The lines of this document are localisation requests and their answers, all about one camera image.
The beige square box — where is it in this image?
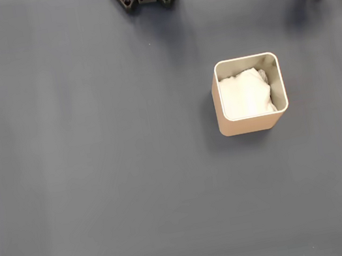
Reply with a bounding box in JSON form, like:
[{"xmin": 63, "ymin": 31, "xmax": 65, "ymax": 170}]
[{"xmin": 206, "ymin": 50, "xmax": 293, "ymax": 139}]

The white crumpled cloth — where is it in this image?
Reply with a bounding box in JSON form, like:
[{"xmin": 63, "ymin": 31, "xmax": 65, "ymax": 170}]
[{"xmin": 217, "ymin": 64, "xmax": 278, "ymax": 121}]

